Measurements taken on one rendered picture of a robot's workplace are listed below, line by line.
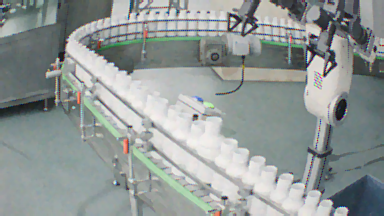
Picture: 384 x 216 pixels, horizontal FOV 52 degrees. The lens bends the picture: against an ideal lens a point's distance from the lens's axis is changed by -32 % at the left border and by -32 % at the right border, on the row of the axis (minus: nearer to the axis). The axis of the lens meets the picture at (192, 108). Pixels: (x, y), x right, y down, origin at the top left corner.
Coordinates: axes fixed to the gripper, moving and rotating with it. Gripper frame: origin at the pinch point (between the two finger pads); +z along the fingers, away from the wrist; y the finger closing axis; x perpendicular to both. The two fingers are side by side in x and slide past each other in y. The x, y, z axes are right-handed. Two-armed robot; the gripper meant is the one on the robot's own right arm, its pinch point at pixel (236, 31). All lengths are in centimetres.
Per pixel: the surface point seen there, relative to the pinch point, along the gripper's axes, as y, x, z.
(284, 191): 82, -19, 32
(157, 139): 29, -23, 40
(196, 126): 46, -25, 31
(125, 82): 5.2, -29.5, 32.4
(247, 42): -86, 62, -8
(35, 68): -281, -10, 86
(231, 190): 65, -20, 39
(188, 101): 17.5, -13.7, 28.2
